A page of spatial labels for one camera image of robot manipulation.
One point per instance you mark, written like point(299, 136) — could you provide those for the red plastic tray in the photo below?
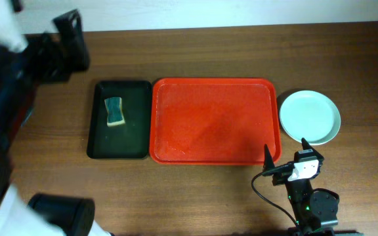
point(214, 121)

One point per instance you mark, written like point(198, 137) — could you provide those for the green and yellow sponge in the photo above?
point(114, 111)

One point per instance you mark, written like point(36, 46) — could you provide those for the mint green plate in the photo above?
point(310, 115)

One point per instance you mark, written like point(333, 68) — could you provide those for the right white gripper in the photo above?
point(317, 162)

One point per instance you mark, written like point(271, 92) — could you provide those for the black plastic tray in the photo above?
point(129, 140)

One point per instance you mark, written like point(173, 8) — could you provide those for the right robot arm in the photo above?
point(314, 210)

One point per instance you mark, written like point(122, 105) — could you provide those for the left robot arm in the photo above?
point(25, 64)

